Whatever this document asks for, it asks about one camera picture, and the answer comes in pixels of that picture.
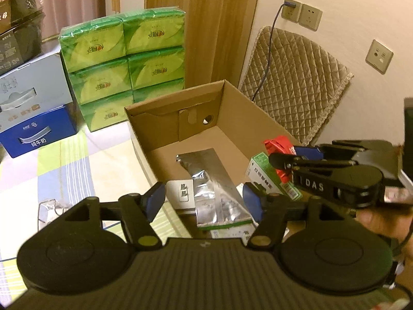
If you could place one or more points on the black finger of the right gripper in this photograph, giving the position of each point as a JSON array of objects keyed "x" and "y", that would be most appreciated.
[
  {"x": 286, "y": 163},
  {"x": 342, "y": 149}
]

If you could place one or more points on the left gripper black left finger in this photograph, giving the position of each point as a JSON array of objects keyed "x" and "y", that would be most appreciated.
[{"x": 137, "y": 213}]

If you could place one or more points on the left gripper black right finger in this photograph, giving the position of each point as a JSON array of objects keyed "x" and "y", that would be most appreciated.
[{"x": 269, "y": 211}]

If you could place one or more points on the red snack packet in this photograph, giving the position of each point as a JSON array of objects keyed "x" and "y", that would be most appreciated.
[{"x": 282, "y": 145}]

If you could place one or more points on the green white medicine box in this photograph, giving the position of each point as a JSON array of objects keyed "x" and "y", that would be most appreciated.
[{"x": 264, "y": 177}]

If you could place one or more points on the white power adapter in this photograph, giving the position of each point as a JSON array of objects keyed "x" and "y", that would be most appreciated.
[{"x": 180, "y": 194}]

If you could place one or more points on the silver foil pouch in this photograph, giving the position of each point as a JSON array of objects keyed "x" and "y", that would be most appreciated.
[{"x": 204, "y": 167}]

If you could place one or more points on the clear plastic box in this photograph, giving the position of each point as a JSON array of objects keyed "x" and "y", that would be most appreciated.
[{"x": 49, "y": 210}]

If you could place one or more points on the white blue-label medicine box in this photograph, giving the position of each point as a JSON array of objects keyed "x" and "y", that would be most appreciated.
[{"x": 235, "y": 232}]

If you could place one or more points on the person's right hand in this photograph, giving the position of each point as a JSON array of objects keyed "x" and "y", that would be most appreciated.
[{"x": 393, "y": 223}]

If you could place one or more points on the checked tablecloth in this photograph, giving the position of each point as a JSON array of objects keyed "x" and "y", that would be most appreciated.
[{"x": 101, "y": 163}]

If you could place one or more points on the quilted beige chair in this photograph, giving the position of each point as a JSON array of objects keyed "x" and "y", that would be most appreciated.
[{"x": 295, "y": 81}]

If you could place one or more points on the brown cardboard box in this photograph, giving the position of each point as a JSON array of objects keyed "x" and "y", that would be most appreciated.
[{"x": 213, "y": 116}]

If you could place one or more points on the blue milk carton box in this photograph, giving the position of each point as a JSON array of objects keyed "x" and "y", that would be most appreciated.
[{"x": 36, "y": 105}]

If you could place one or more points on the green tissue pack stack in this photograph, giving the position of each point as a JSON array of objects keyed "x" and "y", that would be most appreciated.
[{"x": 123, "y": 59}]

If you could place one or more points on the dark gift box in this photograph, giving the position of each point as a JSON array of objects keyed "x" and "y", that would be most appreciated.
[{"x": 21, "y": 39}]

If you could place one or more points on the single wall socket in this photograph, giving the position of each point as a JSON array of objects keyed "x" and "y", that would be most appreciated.
[{"x": 379, "y": 56}]

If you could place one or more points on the double wall socket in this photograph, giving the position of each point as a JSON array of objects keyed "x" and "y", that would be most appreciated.
[{"x": 305, "y": 15}]

